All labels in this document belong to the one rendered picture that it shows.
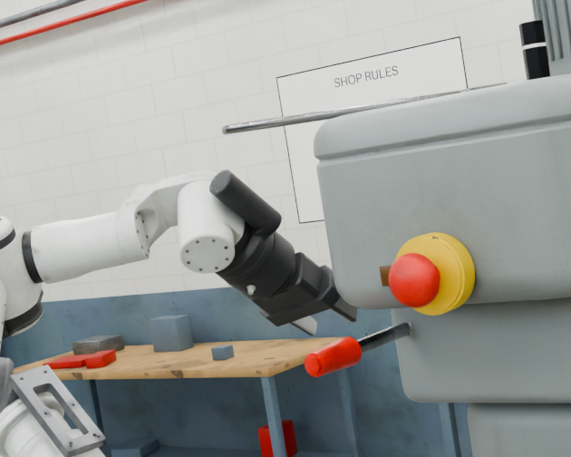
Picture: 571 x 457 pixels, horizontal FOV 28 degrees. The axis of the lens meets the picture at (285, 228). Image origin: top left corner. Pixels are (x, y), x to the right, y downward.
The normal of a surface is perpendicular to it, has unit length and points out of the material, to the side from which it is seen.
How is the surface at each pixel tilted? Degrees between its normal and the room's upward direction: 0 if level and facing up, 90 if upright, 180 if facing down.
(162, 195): 130
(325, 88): 90
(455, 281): 90
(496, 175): 90
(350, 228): 90
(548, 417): 68
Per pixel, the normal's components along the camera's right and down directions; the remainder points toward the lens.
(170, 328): -0.64, 0.14
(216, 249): 0.10, 0.68
